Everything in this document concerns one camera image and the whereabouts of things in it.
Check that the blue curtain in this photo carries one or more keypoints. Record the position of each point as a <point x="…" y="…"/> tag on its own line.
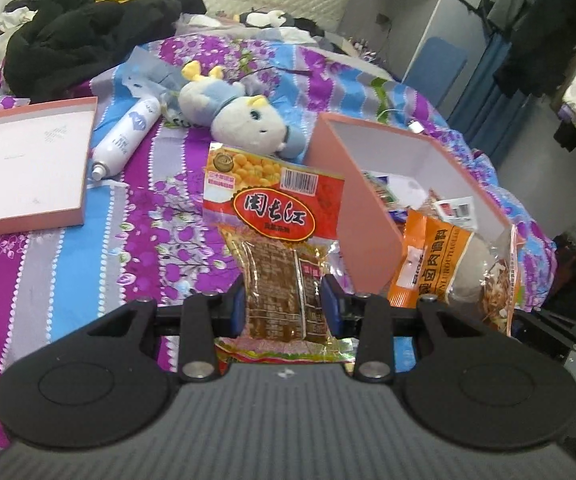
<point x="482" y="80"/>

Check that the dark hanging clothes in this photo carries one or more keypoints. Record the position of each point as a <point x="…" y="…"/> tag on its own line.
<point x="542" y="30"/>

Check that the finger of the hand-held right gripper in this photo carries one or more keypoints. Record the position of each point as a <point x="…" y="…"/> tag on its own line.
<point x="562" y="337"/>

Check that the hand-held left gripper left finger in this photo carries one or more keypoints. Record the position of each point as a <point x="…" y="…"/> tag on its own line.
<point x="235" y="310"/>

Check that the white blue plush toy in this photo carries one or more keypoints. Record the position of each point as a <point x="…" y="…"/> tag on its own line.
<point x="243" y="115"/>

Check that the black white plush toy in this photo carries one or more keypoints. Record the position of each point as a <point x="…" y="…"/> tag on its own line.
<point x="265" y="19"/>

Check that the blue plastic bag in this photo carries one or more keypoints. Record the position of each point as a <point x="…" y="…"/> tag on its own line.
<point x="148" y="67"/>

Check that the purple floral blanket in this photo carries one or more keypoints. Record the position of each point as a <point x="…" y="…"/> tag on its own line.
<point x="68" y="270"/>

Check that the pink box lid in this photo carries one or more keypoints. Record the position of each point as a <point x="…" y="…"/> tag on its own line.
<point x="23" y="170"/>

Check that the red label brown snack packet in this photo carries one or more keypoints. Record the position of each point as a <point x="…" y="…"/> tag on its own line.
<point x="273" y="210"/>

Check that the blue chair cushion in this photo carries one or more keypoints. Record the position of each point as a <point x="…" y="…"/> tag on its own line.
<point x="435" y="75"/>

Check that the black wall socket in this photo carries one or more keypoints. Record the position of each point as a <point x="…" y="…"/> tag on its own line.
<point x="382" y="19"/>

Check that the orange snack packet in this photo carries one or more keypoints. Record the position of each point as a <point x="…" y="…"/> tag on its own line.
<point x="432" y="255"/>

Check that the white spray bottle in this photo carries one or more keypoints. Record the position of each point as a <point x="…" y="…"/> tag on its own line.
<point x="125" y="137"/>

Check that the pink cardboard box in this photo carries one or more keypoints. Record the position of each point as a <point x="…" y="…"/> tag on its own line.
<point x="362" y="220"/>

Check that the white cloth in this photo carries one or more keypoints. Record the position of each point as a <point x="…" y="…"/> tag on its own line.
<point x="13" y="20"/>

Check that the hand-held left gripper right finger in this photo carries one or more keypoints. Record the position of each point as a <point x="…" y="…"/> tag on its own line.
<point x="333" y="310"/>

